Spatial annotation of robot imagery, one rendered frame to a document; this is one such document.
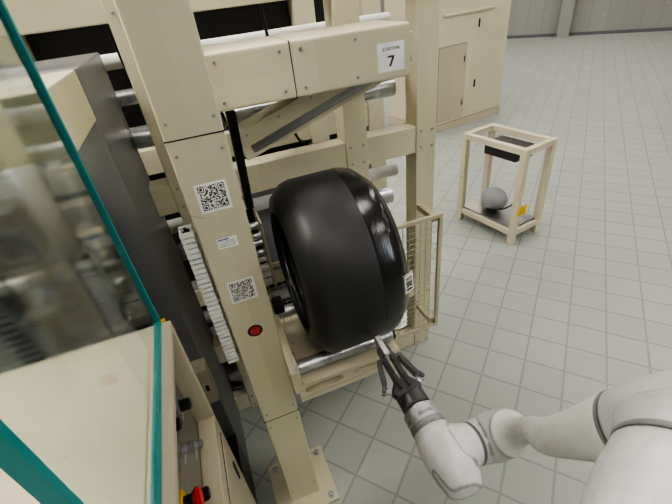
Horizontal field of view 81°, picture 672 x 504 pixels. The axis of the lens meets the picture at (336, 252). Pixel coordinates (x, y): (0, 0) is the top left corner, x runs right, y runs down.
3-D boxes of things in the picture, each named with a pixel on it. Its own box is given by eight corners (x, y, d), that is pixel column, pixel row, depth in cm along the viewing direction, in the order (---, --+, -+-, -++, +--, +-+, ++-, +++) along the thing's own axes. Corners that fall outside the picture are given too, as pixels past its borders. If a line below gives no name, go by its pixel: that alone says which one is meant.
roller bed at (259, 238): (229, 300, 157) (208, 237, 141) (224, 280, 169) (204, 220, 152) (277, 285, 162) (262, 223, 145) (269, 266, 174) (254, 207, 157)
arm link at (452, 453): (406, 447, 97) (449, 432, 102) (441, 515, 85) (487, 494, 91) (418, 423, 90) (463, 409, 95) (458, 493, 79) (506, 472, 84)
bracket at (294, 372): (295, 395, 123) (290, 375, 117) (268, 316, 154) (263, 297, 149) (306, 391, 124) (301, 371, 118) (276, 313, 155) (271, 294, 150)
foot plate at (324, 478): (282, 526, 169) (281, 523, 168) (268, 468, 190) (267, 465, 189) (339, 499, 176) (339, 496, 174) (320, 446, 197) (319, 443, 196)
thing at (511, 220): (511, 245, 320) (527, 150, 275) (456, 218, 364) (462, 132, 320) (538, 230, 333) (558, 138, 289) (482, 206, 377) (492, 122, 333)
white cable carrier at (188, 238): (228, 364, 123) (178, 235, 96) (226, 353, 127) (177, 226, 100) (242, 359, 124) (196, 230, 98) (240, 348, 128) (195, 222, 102)
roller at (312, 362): (296, 367, 122) (292, 358, 126) (298, 378, 124) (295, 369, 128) (395, 330, 131) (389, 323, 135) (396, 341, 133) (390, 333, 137)
